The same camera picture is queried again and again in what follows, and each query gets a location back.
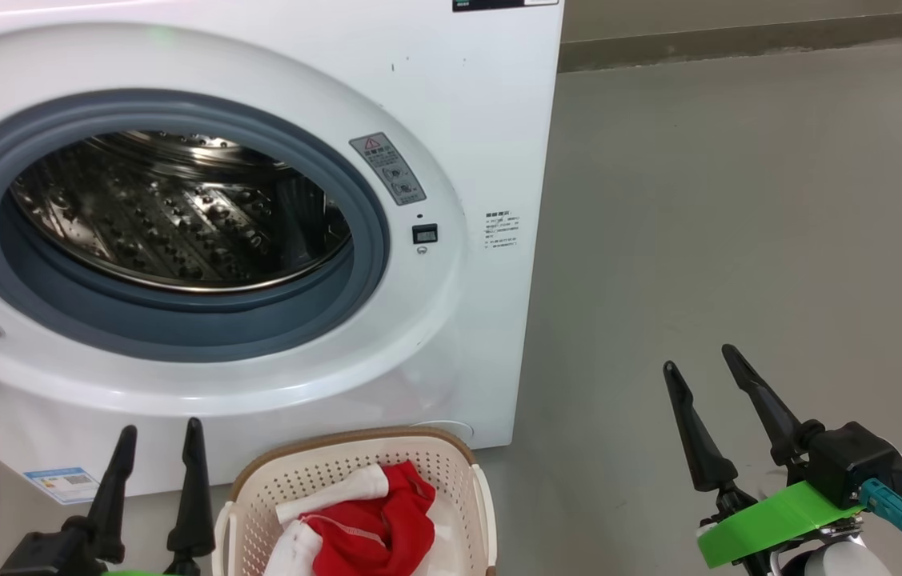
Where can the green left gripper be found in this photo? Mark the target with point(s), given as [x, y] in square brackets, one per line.
[134, 574]

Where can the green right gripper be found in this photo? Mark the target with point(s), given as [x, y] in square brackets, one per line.
[779, 520]

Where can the red and white garment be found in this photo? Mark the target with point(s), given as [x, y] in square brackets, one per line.
[386, 528]

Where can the cream perforated laundry basket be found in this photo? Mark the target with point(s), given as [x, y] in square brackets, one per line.
[450, 496]

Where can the white front-load washing machine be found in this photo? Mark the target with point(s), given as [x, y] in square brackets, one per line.
[467, 120]

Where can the blue energy label sticker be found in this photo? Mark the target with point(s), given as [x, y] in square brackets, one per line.
[62, 484]

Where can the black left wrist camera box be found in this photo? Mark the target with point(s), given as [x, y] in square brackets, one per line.
[42, 556]

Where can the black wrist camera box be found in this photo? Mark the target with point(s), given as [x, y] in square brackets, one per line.
[855, 460]
[42, 556]

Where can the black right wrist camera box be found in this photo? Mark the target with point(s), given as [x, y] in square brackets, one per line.
[855, 460]

